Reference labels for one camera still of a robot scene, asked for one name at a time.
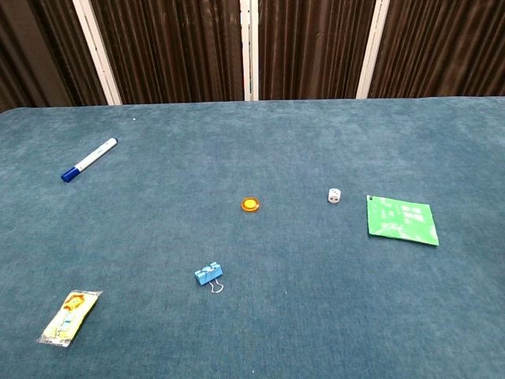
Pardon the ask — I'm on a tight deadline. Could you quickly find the yellow cartoon snack packet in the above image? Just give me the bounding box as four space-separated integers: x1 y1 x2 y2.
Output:
36 290 103 348

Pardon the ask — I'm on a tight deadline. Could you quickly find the blue binder clip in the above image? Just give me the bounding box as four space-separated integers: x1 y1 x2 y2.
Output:
193 261 225 295

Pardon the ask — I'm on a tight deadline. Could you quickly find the blue capped white marker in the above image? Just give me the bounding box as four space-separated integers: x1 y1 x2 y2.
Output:
60 137 119 184

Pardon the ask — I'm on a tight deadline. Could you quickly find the brown pleated curtain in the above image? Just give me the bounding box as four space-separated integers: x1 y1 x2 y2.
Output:
0 0 505 114

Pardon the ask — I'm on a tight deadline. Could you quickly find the green foil packet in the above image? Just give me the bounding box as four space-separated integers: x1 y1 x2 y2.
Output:
365 194 440 247

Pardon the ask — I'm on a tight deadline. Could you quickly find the white frame post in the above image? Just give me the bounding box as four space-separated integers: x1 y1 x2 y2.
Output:
72 0 123 107
355 0 391 100
239 0 260 102

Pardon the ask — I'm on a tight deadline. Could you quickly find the blue velvet tablecloth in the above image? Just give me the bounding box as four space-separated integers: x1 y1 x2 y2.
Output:
0 96 505 379

